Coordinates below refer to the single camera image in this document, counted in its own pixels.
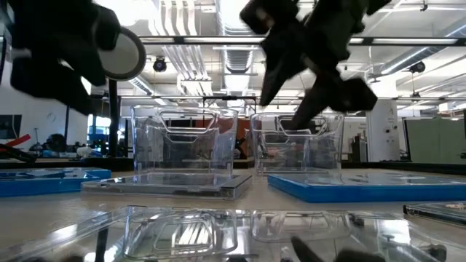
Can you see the black overhead beam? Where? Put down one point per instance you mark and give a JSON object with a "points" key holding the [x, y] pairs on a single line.
{"points": [[218, 40]]}

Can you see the black desk lamp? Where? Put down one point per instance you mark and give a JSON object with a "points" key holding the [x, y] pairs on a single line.
{"points": [[125, 58]]}

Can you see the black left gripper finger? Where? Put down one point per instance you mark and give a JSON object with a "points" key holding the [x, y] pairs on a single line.
{"points": [[91, 58], [51, 83]]}

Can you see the red bar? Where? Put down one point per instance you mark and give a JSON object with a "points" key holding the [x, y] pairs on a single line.
{"points": [[18, 141]]}

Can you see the orange partition panel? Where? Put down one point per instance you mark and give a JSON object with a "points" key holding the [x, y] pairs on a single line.
{"points": [[244, 131]]}

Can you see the black ceiling spotlight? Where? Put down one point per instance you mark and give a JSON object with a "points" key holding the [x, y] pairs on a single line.
{"points": [[417, 67], [160, 64]]}

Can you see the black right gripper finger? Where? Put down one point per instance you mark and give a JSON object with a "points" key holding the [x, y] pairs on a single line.
{"points": [[280, 54], [349, 94]]}

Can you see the black background rack frame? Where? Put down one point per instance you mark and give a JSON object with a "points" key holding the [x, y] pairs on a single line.
{"points": [[229, 98]]}

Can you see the blue jewel case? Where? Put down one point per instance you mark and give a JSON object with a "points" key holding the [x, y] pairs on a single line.
{"points": [[36, 187], [346, 193]]}

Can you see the grey green partition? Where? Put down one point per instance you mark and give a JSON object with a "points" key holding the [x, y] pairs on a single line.
{"points": [[437, 142]]}

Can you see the clear plastic bin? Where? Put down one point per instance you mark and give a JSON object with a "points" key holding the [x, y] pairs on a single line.
{"points": [[269, 153], [182, 145]]}

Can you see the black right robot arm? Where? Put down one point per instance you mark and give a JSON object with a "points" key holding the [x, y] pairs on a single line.
{"points": [[378, 5]]}

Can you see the white pillar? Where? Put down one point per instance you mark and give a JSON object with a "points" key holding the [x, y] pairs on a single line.
{"points": [[382, 131]]}

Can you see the dark wall monitor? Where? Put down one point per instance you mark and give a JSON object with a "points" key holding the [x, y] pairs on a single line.
{"points": [[10, 126]]}

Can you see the black aluminium table frame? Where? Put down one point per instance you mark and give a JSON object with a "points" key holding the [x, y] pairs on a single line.
{"points": [[400, 166]]}

